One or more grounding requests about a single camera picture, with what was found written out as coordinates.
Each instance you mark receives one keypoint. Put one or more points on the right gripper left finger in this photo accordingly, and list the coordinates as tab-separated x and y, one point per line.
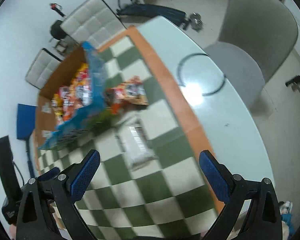
35	219

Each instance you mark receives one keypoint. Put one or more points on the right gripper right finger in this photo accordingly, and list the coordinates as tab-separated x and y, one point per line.
263	219

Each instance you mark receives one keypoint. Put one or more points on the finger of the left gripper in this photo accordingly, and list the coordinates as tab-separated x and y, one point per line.
49	175

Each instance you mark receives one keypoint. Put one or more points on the blue snack packet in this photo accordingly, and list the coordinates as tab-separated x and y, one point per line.
78	121

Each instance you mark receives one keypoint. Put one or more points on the orange panda triangle snack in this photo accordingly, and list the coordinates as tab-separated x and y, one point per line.
130	92

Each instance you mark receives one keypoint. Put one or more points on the blue cushion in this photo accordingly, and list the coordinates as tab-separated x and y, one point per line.
26	116

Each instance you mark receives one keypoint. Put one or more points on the cardboard box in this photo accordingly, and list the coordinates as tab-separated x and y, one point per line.
51	97

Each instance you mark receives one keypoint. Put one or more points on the yellow ramen noodle packet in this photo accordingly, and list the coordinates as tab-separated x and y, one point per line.
78	94

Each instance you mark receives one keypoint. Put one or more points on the white plastic packet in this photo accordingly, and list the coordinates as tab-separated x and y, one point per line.
137	150

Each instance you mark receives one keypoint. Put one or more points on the green checkered table mat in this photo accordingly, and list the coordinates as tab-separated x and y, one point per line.
148	182

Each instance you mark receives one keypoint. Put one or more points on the white quilted chair left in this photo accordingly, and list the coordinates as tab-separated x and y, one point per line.
44	64

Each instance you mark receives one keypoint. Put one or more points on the white quilted chair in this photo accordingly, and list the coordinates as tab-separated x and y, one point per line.
44	64
94	22

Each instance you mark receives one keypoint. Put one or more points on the white quilted chair centre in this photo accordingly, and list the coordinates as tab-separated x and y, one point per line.
94	22

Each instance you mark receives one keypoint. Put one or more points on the grey fabric chair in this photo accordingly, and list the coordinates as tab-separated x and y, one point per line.
255	39

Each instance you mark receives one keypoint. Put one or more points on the black weight bench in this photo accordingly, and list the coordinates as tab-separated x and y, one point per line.
175	16

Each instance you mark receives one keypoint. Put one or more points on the chrome dumbbell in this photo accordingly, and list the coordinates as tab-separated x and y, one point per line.
196	21

